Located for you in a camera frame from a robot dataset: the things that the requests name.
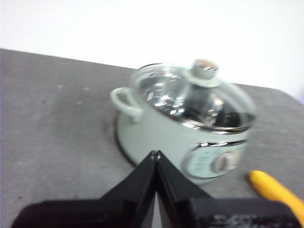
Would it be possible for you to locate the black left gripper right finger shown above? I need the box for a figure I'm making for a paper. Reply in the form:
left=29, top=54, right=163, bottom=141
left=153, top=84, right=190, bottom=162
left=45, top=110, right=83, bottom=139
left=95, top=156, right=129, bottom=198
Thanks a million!
left=155, top=150, right=303, bottom=228

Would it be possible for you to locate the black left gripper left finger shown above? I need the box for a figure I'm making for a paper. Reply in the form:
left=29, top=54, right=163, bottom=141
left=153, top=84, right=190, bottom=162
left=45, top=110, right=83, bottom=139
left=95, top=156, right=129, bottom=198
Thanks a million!
left=10, top=150, right=157, bottom=228

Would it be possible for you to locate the yellow corn cob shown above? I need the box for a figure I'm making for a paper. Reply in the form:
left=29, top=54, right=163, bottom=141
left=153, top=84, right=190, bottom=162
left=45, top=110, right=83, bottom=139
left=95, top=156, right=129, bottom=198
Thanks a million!
left=248, top=170, right=304, bottom=224

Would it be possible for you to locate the glass lid with green knob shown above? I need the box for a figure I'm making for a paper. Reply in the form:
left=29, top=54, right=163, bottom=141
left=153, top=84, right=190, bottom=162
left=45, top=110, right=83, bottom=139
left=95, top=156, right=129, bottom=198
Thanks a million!
left=130, top=58, right=257, bottom=135

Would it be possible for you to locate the pale green electric pot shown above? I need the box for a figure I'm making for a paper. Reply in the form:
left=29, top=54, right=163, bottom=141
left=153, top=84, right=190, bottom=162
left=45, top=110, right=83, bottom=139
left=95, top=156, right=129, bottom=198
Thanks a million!
left=110, top=86, right=251, bottom=186

